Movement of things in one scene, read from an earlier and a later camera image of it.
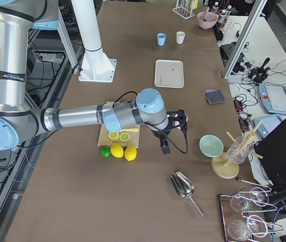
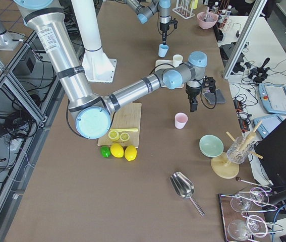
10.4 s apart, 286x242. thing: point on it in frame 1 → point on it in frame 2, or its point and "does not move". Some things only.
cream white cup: (180, 37) → (177, 60)
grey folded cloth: (214, 97) does not move
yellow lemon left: (117, 150) does not move
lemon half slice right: (124, 136) does not move
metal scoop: (184, 187) does not move
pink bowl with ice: (207, 19) does not move
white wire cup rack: (183, 9) does not move
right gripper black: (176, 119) → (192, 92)
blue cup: (161, 38) → (163, 50)
